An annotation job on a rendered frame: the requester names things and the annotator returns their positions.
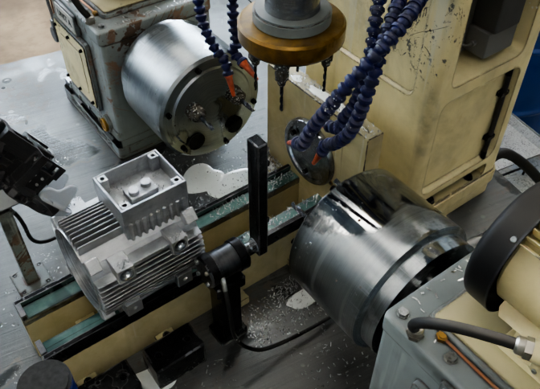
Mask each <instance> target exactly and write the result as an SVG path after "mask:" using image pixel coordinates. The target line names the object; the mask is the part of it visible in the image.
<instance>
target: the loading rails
mask: <svg viewBox="0 0 540 389"><path fill-rule="evenodd" d="M289 170H290V172H289ZM291 172H292V171H291V166H290V165H289V164H286V165H284V166H282V167H280V168H278V169H276V170H274V171H273V172H271V173H269V174H268V180H269V179H270V180H269V182H271V180H272V184H271V183H269V185H268V192H269V193H268V217H269V218H270V220H271V218H272V221H270V223H272V222H273V221H274V223H275V225H276V226H273V225H272V224H271V225H269V224H270V223H269V222H268V251H267V252H266V253H264V254H263V255H262V256H258V255H257V254H256V253H255V252H252V253H250V257H251V261H252V262H251V266H250V267H249V268H247V269H245V270H243V271H242V273H243V274H244V275H245V285H244V286H242V287H241V288H240V293H241V307H242V306H244V305H246V304H247V303H248V302H249V296H248V295H247V294H246V293H245V292H244V289H246V288H247V287H249V286H251V285H253V284H255V283H256V282H257V281H259V280H261V279H263V278H265V277H266V276H268V275H269V274H271V273H273V272H275V271H276V270H278V269H279V268H282V267H283V266H285V265H286V264H288V262H289V255H290V250H291V247H292V244H291V240H292V239H293V238H295V236H296V233H297V231H298V230H299V228H300V226H301V224H302V223H303V221H304V218H303V217H302V216H301V215H299V214H297V212H296V211H295V210H294V208H293V207H291V203H292V202H294V203H295V205H296V206H299V205H300V208H301V209H302V210H303V211H304V212H305V214H307V215H308V214H309V212H310V211H311V210H312V209H313V208H314V207H315V206H316V205H317V203H318V202H319V201H320V200H321V199H322V197H321V196H320V195H319V194H318V195H317V194H315V195H314V200H313V196H312V198H311V197H310V198H309V199H308V200H310V201H307V202H308V203H307V205H308V206H307V207H306V201H305V202H304V204H302V203H303V202H301V203H298V195H299V181H300V178H299V177H298V176H297V175H296V174H295V173H294V172H292V174H291ZM286 173H287V175H286ZM281 174H282V175H281ZM284 175H285V176H284ZM289 175H290V176H289ZM275 176H276V177H275ZM279 176H280V178H281V176H282V178H281V179H283V180H280V178H279ZM291 176H292V177H291ZM274 177H275V178H274ZM273 181H276V184H274V182H273ZM277 182H278V183H277ZM285 183H286V184H285ZM273 184H274V185H273ZM273 186H274V188H273V189H272V187H273ZM275 188H276V189H275ZM241 195H242V197H243V198H242V197H241ZM243 195H244V196H245V198H246V200H245V198H244V196H243ZM316 196H317V197H316ZM315 197H316V198H317V199H318V200H319V201H318V200H316V198H315ZM232 198H233V200H234V202H233V200H232ZM235 198H236V199H238V202H237V200H236V199H235ZM241 199H242V200H241ZM306 200H307V199H306ZM311 200H313V201H312V202H311ZM315 200H316V201H317V203H315ZM226 201H227V202H228V203H226ZM247 202H248V184H247V185H245V186H242V187H240V188H239V189H237V190H234V191H232V192H231V193H229V194H226V195H224V196H223V197H221V198H219V199H216V200H215V201H213V202H211V203H208V204H207V205H205V206H203V207H200V208H199V209H197V210H195V213H196V215H197V216H198V220H196V223H197V225H198V228H199V230H200V231H201V232H202V233H201V235H202V236H203V238H202V239H203V240H204V242H203V243H204V244H205V246H204V247H205V251H206V252H209V251H211V250H213V249H215V248H217V247H218V246H220V245H222V244H224V242H225V241H226V240H229V239H230V238H231V237H236V238H239V239H241V238H242V237H241V236H243V239H241V241H243V243H244V244H245V243H247V242H248V241H249V239H250V236H249V235H250V234H249V233H250V230H249V203H248V204H247ZM238 203H239V204H238ZM314 203H315V204H314ZM222 204H224V205H222ZM229 204H231V205H229ZM237 204H238V205H237ZM221 205H222V206H221ZM226 206H229V207H226ZM224 207H226V209H224ZM288 207H290V210H289V209H288ZM213 208H214V210H213ZM217 208H218V209H217ZM219 208H221V209H220V210H219ZM230 208H231V209H230ZM233 208H234V210H233V212H231V210H232V209H233ZM238 208H239V209H238ZM292 208H293V209H292ZM287 209H288V210H287ZM216 210H217V211H219V213H220V214H221V215H218V213H217V211H216ZM284 211H285V212H284ZM223 212H224V213H223ZM289 212H290V214H289ZM216 213H217V214H216ZM222 213H223V214H222ZM287 213H288V214H287ZM210 214H211V216H213V217H211V216H210ZM216 216H217V217H216ZM224 216H225V217H224ZM274 216H275V217H277V220H278V221H277V220H276V218H275V217H274ZM285 216H286V218H285ZM289 216H290V217H289ZM216 218H217V219H216ZM282 218H283V219H282ZM281 220H282V221H281ZM280 221H281V224H280ZM270 228H271V230H270ZM246 230H247V231H246ZM244 232H245V233H244ZM248 234H249V235H248ZM244 241H245V242H244ZM196 272H197V269H192V275H193V280H191V281H190V282H188V283H186V284H185V285H183V286H181V287H180V288H179V287H178V286H177V285H176V284H175V283H173V284H171V285H167V286H165V287H163V288H162V289H159V290H158V291H157V292H155V293H152V294H151V295H149V296H148V297H146V298H144V299H142V302H143V305H144V309H142V310H140V311H138V312H137V313H135V314H134V315H132V316H130V317H129V316H128V315H127V314H126V312H125V311H123V312H121V313H120V312H119V310H116V311H115V312H116V315H114V316H112V317H111V318H109V319H107V320H103V319H102V318H101V316H100V315H99V313H98V312H97V310H96V309H95V308H94V307H93V305H92V304H91V303H90V301H89V300H88V299H87V298H86V296H85V295H84V293H83V291H82V290H81V288H80V286H79V285H78V283H77V282H76V279H75V277H74V276H73V275H71V273H70V274H68V275H66V276H64V277H62V278H60V279H58V280H56V281H54V282H52V283H50V284H49V285H46V286H44V287H42V288H41V289H38V290H36V291H34V292H33V293H30V294H28V295H26V296H25V297H22V298H20V299H18V300H17V301H14V302H13V304H14V307H15V308H16V310H17V312H18V315H19V317H20V319H21V321H22V323H23V325H24V327H25V329H26V331H27V334H28V336H29V338H30V340H31V342H32V344H33V346H34V347H35V349H36V351H37V353H38V355H39V356H41V357H42V360H47V359H54V360H59V361H61V362H63V363H65V364H66V365H67V366H68V368H69V369H70V371H71V373H72V376H73V379H74V380H75V383H76V386H77V387H78V386H80V385H82V384H83V383H86V382H87V381H88V380H90V379H92V378H94V377H96V376H97V375H99V374H101V373H103V372H105V371H106V370H107V369H109V368H110V367H112V366H114V365H116V364H118V363H119V362H121V361H123V360H124V359H127V358H129V357H130V356H132V355H134V354H136V353H137V352H139V351H140V350H142V349H144V348H145V347H146V346H148V345H150V344H151V343H153V342H155V341H157V340H158V339H160V338H162V337H164V336H165V335H167V334H168V333H170V332H172V331H173V330H176V329H177V328H178V327H180V326H182V325H184V324H186V323H187V322H189V321H192V320H193V319H195V318H196V317H198V316H200V315H202V314H203V313H205V312H206V311H208V310H210V309H212V306H211V291H210V290H209V289H208V287H206V285H205V284H204V282H203V280H202V278H201V277H200V276H197V275H196Z"/></svg>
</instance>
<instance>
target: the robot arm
mask: <svg viewBox="0 0 540 389"><path fill-rule="evenodd" d="M34 140H35V141H34ZM37 142H38V143H37ZM48 148H49V147H48V146H47V145H45V144H43V143H42V142H41V141H39V140H38V139H36V138H35V137H33V136H31V135H30V134H29V133H27V132H26V131H25V132H24V133H23V134H20V133H18V132H17V131H15V130H14V129H12V128H11V127H10V126H9V124H8V123H7V122H6V121H4V120H3V119H2V118H1V117H0V190H4V192H5V193H6V194H7V195H8V196H9V197H11V198H12V199H13V200H15V201H16V202H18V203H20V204H22V205H25V206H27V207H29V208H31V209H32V210H34V211H37V212H38V213H40V214H42V215H47V216H50V217H53V216H65V215H70V214H71V213H72V210H71V209H70V208H69V207H68V205H69V203H70V202H71V201H72V199H73V198H74V196H75V195H76V192H77V187H76V186H74V185H69V186H66V187H65V185H66V183H67V181H68V175H67V174H66V173H64V172H65V171H66V170H65V169H64V168H63V167H61V166H59V165H58V164H56V163H55V162H53V160H52V159H53V158H54V157H55V156H54V155H53V154H52V153H51V151H49V150H48ZM56 167H58V168H59V169H58V170H57V171H55V170H54V169H55V168H56Z"/></svg>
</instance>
